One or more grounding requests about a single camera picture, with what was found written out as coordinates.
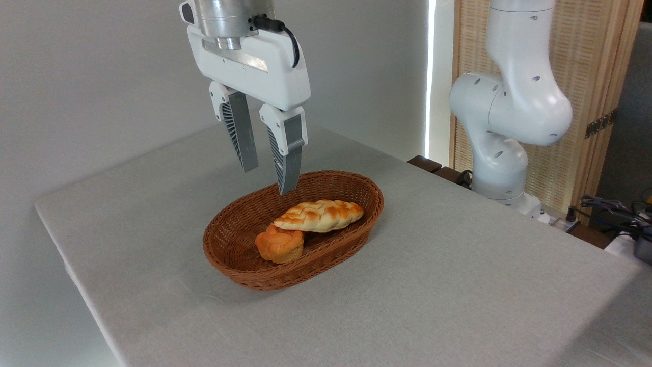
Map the brown wicker basket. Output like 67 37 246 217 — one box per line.
202 170 385 291

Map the tangled dark cable bundle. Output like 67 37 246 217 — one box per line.
579 195 652 236

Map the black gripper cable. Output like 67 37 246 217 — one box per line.
252 14 301 69

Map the grey tablecloth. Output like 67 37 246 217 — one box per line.
35 107 652 367

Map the round orange bread roll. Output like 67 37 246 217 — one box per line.
255 224 305 264

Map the dark metal screen hinge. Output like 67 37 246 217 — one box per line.
584 110 618 139

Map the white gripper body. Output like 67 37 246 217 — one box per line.
187 25 312 112

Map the braided bread loaf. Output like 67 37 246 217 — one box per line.
274 199 365 233

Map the white power strip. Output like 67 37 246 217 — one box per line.
539 210 581 233

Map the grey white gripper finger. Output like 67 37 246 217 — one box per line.
259 104 307 196
209 81 260 173

